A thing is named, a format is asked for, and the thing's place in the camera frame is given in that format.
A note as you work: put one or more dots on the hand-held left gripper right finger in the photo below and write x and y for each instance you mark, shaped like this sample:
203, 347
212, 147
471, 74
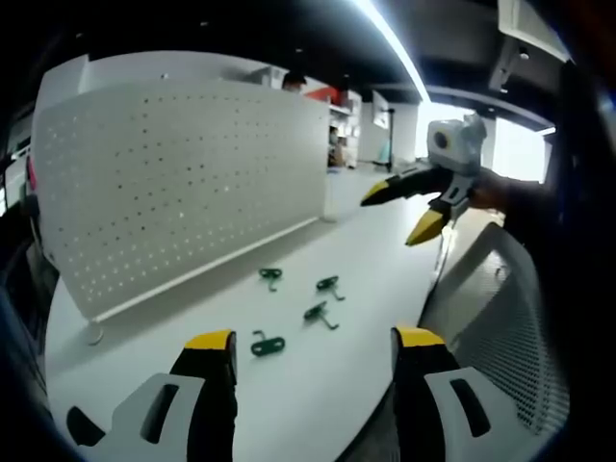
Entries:
423, 385

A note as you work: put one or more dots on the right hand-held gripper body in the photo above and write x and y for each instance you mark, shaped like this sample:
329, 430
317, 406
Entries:
457, 146

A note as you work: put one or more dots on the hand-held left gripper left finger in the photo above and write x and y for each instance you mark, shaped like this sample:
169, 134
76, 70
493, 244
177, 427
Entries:
202, 385

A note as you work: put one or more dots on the green hook assembly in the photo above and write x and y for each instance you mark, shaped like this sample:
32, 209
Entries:
267, 343
270, 277
330, 286
318, 314

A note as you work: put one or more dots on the white perforated mounting plate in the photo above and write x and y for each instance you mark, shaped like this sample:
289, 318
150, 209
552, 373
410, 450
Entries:
168, 192

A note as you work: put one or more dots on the black tripod stand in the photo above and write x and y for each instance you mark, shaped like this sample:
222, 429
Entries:
390, 139

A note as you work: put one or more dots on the white perforated metal panel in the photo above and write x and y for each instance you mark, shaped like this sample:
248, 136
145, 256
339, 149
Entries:
500, 327

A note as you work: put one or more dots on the white desk partition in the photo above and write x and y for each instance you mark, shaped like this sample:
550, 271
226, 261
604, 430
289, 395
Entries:
62, 82

